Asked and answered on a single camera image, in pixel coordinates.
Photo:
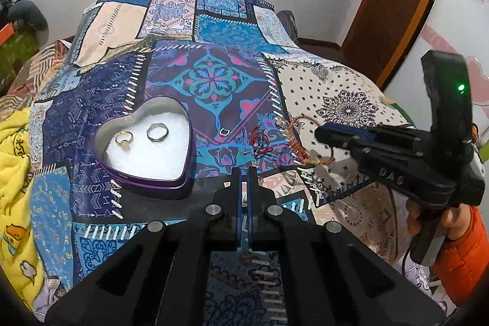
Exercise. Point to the grey pillow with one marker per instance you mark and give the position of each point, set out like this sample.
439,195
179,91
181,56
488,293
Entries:
28,14

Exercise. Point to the brown wooden headboard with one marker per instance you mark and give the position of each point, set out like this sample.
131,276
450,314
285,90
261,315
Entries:
321,47

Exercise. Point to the white wardrobe with pink hearts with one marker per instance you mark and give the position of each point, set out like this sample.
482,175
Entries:
435,24

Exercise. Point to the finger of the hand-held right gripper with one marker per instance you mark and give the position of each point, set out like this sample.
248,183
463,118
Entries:
397,169
344,134

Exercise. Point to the person's right hand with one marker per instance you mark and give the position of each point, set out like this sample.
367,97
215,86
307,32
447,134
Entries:
415,221

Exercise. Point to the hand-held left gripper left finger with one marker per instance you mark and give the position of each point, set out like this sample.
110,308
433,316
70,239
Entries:
237,196

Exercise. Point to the person's right forearm orange sleeve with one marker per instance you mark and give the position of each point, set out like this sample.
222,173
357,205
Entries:
464,257

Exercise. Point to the blue patchwork blanket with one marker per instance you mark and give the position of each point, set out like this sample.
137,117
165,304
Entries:
214,81

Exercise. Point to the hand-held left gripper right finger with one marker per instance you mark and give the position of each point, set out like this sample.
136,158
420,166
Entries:
252,196

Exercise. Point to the purple heart-shaped tin box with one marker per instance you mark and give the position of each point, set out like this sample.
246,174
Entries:
149,165

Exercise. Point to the green patterned cloth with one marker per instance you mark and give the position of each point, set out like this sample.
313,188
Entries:
17,58

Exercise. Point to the yellow printed blanket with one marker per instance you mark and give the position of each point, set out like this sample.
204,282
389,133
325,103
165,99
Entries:
15,173

